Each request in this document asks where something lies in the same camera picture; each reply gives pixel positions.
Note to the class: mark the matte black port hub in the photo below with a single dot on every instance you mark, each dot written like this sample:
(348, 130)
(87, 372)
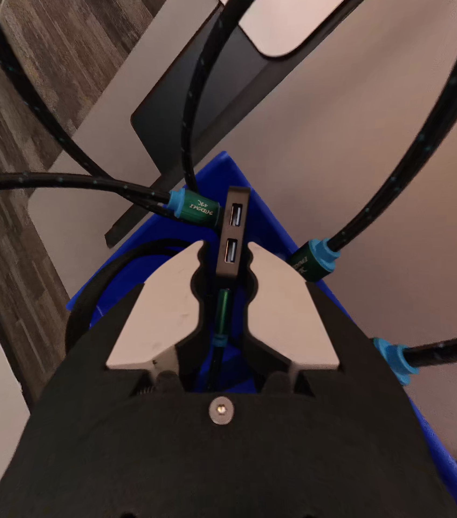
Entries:
(234, 193)

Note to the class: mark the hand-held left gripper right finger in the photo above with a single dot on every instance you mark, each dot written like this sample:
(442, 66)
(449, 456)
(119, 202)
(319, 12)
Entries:
(289, 319)

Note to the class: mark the white sign stand base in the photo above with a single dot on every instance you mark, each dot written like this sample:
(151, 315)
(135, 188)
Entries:
(293, 24)

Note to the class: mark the blue plastic bin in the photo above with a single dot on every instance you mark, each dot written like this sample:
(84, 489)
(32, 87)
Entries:
(260, 210)

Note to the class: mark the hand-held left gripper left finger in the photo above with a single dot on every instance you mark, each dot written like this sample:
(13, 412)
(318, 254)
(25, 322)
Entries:
(159, 315)

